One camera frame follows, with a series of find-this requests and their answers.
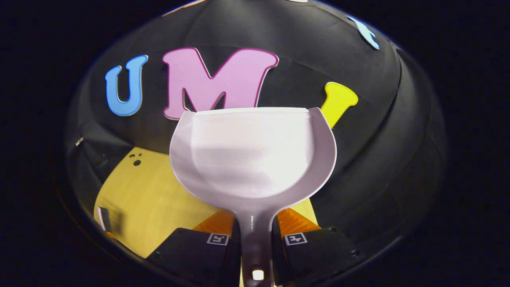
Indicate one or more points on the white metal clip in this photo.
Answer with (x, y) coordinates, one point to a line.
(79, 141)

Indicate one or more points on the small pale purple dustpan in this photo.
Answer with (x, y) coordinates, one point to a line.
(251, 159)

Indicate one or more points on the wooden desktop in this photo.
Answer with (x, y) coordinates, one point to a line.
(151, 199)

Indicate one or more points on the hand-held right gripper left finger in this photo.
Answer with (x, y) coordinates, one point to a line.
(191, 255)

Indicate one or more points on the black backdrop cloth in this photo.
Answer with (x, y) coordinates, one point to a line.
(358, 159)

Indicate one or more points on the small pale purple broom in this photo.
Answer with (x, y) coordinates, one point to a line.
(104, 217)

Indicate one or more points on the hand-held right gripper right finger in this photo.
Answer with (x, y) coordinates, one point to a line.
(314, 255)

